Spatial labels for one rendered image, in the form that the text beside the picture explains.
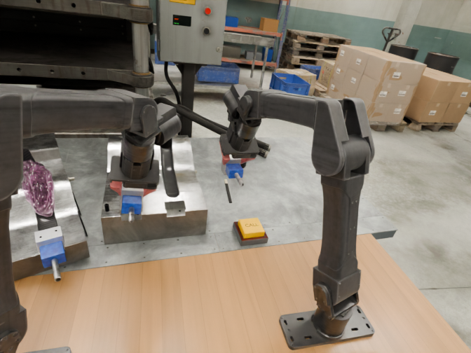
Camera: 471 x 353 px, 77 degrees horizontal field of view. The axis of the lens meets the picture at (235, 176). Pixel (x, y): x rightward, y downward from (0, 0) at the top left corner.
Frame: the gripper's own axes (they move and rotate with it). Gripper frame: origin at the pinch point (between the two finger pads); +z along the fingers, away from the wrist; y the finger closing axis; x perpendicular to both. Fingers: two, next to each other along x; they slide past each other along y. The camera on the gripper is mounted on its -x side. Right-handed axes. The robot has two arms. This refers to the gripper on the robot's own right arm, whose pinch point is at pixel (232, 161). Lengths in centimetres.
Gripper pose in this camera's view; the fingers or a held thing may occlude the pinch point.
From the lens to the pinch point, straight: 88.8
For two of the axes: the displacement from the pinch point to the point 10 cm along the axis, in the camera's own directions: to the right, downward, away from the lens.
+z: -2.4, 5.0, 8.3
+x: 2.0, 8.6, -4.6
